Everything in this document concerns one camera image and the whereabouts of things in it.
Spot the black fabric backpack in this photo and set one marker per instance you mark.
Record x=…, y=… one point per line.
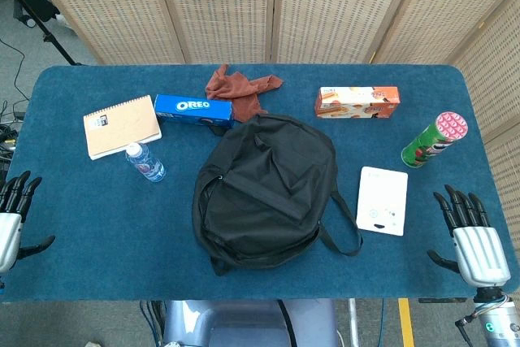
x=268, y=184

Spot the orange wafer roll box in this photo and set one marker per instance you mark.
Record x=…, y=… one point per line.
x=355, y=103

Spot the white table leg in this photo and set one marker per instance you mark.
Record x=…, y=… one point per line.
x=353, y=322

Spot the silver-blue robot torso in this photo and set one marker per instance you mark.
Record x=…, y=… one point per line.
x=227, y=322

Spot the blue Oreo cookie box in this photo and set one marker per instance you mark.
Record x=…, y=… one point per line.
x=193, y=109

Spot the black tripod stand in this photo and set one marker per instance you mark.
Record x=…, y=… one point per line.
x=48, y=38

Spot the yellow floor tape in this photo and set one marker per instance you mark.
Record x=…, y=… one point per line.
x=406, y=322

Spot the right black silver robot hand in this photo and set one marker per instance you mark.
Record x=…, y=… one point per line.
x=481, y=253

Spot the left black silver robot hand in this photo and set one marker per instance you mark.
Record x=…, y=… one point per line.
x=10, y=233

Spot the crumpled brown cloth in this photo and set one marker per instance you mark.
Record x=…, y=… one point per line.
x=239, y=93

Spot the tan spiral-bound notebook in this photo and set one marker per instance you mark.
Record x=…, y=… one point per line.
x=122, y=125

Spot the clear plastic water bottle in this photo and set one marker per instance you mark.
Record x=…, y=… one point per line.
x=146, y=164

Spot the blue carpet table cover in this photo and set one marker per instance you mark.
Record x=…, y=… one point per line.
x=101, y=221

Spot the green Pringles can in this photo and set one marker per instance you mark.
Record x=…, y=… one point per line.
x=430, y=144

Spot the white small box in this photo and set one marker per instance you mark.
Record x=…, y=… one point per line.
x=382, y=200

